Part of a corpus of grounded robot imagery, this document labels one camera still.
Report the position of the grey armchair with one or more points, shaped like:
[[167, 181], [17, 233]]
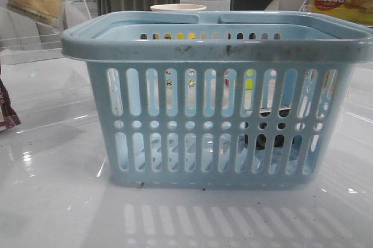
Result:
[[286, 5]]

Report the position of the light blue plastic basket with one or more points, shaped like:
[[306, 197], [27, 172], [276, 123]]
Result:
[[172, 88]]

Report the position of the red snack bag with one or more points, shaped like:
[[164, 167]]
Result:
[[9, 117]]

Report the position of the clear acrylic display shelf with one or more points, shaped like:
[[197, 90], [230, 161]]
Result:
[[25, 40]]

